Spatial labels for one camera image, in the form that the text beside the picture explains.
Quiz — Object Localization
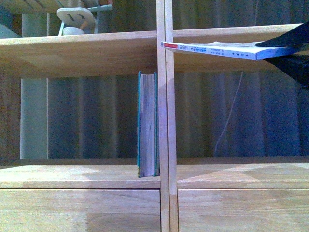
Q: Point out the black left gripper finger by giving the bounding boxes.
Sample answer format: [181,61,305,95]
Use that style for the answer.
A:
[264,56,309,88]

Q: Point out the teal cartoon cover book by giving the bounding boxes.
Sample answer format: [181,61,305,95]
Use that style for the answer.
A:
[137,72,160,178]

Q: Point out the blue white red-spined book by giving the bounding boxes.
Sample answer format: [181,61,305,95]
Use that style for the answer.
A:
[161,42,308,60]

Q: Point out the white round pot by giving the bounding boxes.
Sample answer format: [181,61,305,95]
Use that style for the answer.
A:
[63,27,84,36]

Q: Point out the right wooden bookshelf cabinet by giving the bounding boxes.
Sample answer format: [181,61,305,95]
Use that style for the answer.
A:
[164,0,309,232]

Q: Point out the wooden bookshelf cabinet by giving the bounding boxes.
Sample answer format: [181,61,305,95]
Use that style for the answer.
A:
[0,0,170,232]
[164,0,309,232]

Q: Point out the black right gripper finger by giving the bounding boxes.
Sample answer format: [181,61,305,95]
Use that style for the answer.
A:
[256,21,309,47]

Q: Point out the left wooden bookshelf cabinet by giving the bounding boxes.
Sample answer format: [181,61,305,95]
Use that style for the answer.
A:
[0,0,170,232]

